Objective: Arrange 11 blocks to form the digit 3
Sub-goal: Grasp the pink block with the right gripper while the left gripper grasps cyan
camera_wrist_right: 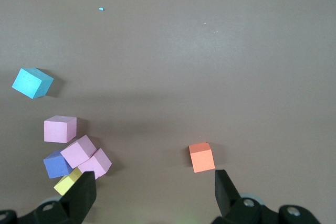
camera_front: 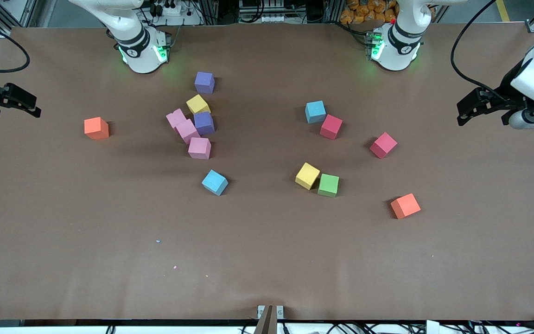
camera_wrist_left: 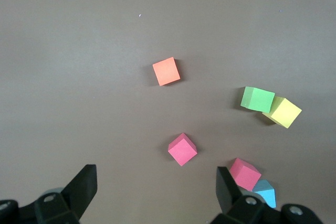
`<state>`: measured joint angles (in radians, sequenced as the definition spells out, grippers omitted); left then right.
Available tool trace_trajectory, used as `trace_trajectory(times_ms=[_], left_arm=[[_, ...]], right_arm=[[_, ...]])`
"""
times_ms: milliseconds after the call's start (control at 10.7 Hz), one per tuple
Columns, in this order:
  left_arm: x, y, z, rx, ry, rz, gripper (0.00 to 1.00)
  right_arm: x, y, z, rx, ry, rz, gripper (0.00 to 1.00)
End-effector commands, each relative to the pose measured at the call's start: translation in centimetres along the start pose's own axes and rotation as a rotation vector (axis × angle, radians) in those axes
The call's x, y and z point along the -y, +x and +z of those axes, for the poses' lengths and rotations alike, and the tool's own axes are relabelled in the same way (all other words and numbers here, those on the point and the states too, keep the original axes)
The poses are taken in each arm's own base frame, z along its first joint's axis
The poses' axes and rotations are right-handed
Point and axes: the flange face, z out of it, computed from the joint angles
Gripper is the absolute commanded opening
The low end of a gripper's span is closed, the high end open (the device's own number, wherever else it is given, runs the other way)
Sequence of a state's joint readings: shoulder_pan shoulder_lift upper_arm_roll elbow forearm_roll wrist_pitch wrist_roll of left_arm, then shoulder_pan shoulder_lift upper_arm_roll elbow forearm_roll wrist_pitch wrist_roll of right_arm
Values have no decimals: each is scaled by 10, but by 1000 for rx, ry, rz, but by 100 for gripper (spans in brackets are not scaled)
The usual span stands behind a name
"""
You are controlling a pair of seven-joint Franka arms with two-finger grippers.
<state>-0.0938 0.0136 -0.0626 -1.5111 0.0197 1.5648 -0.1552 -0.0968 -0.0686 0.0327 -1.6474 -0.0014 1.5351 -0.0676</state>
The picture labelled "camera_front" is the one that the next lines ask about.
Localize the pink foam block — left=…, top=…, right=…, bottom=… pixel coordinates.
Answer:
left=188, top=137, right=212, bottom=160
left=176, top=119, right=201, bottom=144
left=165, top=108, right=187, bottom=129

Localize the blue foam block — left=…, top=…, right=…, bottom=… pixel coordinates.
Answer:
left=305, top=100, right=327, bottom=124
left=201, top=169, right=229, bottom=197

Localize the yellow foam block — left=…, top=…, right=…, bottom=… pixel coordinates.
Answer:
left=295, top=162, right=321, bottom=191
left=186, top=94, right=211, bottom=115

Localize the purple foam block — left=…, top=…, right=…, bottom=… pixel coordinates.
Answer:
left=194, top=71, right=216, bottom=95
left=194, top=111, right=215, bottom=136

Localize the orange foam block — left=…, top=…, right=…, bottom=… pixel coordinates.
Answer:
left=84, top=116, right=110, bottom=141
left=390, top=193, right=422, bottom=220

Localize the red foam block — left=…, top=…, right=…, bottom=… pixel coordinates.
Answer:
left=319, top=114, right=343, bottom=141
left=369, top=132, right=398, bottom=160

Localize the orange mesh bag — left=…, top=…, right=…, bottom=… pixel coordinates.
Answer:
left=340, top=0, right=398, bottom=25

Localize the green foam block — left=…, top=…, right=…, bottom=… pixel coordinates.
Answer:
left=318, top=173, right=340, bottom=198

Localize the white power strip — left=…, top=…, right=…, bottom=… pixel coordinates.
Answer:
left=149, top=0, right=203, bottom=26

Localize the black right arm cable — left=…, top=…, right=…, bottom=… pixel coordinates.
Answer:
left=0, top=14, right=31, bottom=75

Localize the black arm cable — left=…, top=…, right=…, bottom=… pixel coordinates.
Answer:
left=451, top=0, right=499, bottom=96
left=0, top=14, right=31, bottom=75

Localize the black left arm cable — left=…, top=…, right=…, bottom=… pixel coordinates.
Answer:
left=451, top=0, right=499, bottom=96

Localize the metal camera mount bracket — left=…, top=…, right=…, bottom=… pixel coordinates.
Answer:
left=257, top=305, right=285, bottom=334

